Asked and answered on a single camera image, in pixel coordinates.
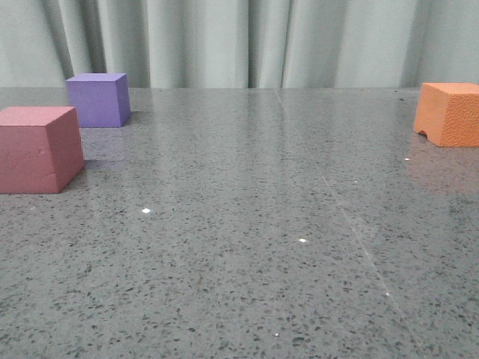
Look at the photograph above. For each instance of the red foam cube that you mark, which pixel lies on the red foam cube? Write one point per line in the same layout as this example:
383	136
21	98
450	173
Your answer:
41	149

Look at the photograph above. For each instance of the orange foam cube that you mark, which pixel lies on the orange foam cube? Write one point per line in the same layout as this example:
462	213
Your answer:
447	114

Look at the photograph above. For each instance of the pale green curtain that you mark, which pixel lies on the pale green curtain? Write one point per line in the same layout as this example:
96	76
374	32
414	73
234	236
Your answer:
241	44

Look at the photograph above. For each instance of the purple foam cube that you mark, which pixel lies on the purple foam cube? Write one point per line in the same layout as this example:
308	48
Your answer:
101	99

